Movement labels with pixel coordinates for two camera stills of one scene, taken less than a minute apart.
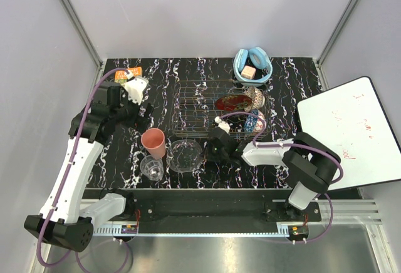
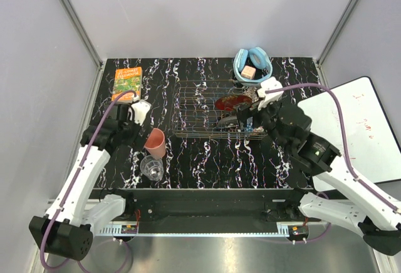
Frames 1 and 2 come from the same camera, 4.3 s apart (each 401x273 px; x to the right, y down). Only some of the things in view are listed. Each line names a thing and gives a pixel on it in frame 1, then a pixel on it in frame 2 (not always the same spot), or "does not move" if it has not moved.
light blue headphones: (258, 58) does not move
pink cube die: (248, 72) does not move
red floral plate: (233, 103) does not move
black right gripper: (208, 155) -> (245, 111)
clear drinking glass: (151, 168) does not move
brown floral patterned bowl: (257, 98) does not move
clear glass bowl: (185, 156) -> (229, 121)
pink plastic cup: (153, 141) does not move
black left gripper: (140, 121) -> (137, 141)
